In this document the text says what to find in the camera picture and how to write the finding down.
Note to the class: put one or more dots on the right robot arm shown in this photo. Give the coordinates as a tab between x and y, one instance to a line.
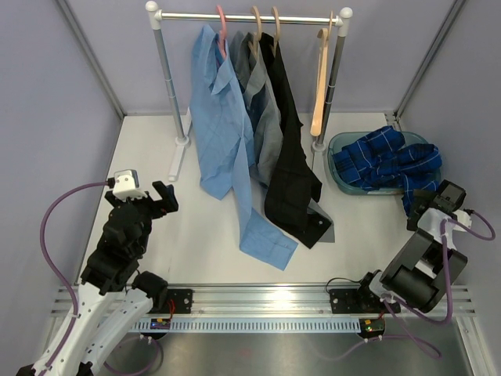
417	273

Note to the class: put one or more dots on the teal transparent plastic tray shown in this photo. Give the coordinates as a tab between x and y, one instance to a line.
343	139

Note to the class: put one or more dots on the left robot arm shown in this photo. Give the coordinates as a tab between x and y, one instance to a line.
112	295

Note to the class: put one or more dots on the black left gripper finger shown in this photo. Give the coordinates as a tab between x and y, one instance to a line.
168	202
111	199

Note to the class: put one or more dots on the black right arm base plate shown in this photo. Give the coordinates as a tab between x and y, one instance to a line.
355	301

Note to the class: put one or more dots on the light blue slotted cable duct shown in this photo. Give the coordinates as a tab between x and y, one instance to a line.
248	325

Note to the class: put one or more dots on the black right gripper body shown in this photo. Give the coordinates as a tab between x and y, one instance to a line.
424	193

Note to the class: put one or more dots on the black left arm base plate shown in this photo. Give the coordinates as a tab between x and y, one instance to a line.
175	301

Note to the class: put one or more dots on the black shirt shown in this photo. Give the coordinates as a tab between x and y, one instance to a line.
293	186

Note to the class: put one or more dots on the beige hanger with black shirt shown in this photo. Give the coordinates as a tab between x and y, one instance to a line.
277	34

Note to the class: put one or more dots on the beige hanger of plaid shirt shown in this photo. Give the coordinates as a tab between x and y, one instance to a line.
317	117

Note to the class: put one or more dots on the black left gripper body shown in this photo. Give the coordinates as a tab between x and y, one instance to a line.
148	209

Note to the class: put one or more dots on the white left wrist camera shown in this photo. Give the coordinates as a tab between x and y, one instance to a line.
125	185

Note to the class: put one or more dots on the pink plastic hanger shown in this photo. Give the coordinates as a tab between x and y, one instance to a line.
222	34

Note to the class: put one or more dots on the grey shirt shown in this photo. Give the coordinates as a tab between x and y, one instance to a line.
264	114

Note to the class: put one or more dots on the beige hanger with grey shirt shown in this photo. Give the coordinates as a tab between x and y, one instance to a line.
253	44

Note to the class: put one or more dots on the blue plaid shirt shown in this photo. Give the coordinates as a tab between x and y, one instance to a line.
382	159

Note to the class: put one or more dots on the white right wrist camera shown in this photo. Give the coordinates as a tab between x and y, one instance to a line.
463	218

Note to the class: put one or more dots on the white and chrome clothes rack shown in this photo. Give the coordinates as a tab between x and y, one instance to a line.
338	35

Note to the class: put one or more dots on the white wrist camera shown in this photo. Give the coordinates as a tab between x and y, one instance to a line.
463	218
125	185

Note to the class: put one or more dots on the light blue shirt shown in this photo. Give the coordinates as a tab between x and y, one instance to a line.
225	147

